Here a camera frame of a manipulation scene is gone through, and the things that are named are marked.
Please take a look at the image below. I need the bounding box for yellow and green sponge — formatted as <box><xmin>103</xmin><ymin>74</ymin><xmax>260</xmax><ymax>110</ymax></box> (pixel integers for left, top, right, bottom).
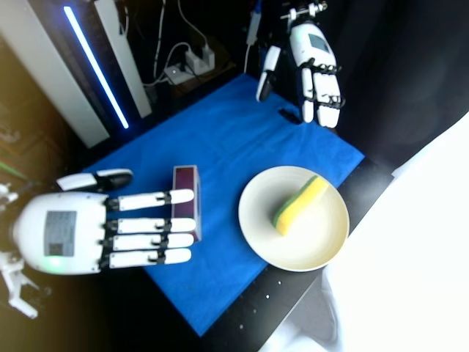
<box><xmin>271</xmin><ymin>175</ymin><xmax>330</xmax><ymax>237</ymax></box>

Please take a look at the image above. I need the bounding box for green cable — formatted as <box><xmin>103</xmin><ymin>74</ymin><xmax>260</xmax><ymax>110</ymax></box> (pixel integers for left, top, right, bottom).
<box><xmin>0</xmin><ymin>161</ymin><xmax>29</xmax><ymax>181</ymax></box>

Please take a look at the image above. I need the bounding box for white hanging plug cable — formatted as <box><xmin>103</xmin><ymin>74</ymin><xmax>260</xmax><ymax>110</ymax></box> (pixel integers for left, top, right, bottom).
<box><xmin>243</xmin><ymin>0</ymin><xmax>265</xmax><ymax>74</ymax></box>

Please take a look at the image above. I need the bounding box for cream round plate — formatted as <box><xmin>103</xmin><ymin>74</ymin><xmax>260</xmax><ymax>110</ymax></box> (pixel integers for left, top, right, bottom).
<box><xmin>237</xmin><ymin>165</ymin><xmax>350</xmax><ymax>273</ymax></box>

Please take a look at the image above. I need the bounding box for maroon small box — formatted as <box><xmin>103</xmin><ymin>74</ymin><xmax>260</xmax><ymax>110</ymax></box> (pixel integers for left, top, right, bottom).
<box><xmin>171</xmin><ymin>164</ymin><xmax>202</xmax><ymax>243</ymax></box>

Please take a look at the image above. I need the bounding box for white power cable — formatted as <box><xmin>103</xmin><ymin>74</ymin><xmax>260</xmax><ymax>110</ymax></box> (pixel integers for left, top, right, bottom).
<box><xmin>177</xmin><ymin>0</ymin><xmax>210</xmax><ymax>51</ymax></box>

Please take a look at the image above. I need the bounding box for grey thin cable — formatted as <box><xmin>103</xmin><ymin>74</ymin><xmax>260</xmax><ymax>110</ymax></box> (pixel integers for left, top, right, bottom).
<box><xmin>144</xmin><ymin>0</ymin><xmax>168</xmax><ymax>89</ymax></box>

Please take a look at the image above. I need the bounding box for white power strip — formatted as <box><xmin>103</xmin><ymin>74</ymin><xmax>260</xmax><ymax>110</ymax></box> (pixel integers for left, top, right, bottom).
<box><xmin>185</xmin><ymin>43</ymin><xmax>216</xmax><ymax>74</ymax></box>

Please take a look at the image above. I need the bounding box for blue table cloth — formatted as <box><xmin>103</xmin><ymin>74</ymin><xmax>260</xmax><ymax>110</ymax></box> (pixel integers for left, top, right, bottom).
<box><xmin>82</xmin><ymin>73</ymin><xmax>366</xmax><ymax>337</ymax></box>

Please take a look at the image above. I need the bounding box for white fabric cover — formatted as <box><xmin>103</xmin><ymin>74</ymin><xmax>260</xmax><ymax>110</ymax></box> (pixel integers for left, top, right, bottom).
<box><xmin>256</xmin><ymin>109</ymin><xmax>469</xmax><ymax>352</ymax></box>

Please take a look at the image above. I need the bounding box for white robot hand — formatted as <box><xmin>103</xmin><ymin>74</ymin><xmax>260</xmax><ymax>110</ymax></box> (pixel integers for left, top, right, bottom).
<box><xmin>255</xmin><ymin>21</ymin><xmax>345</xmax><ymax>129</ymax></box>
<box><xmin>12</xmin><ymin>168</ymin><xmax>196</xmax><ymax>276</ymax></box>

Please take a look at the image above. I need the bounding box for white column with blue light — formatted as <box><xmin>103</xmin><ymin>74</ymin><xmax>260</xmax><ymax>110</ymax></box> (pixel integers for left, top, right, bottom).
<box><xmin>0</xmin><ymin>0</ymin><xmax>153</xmax><ymax>150</ymax></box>

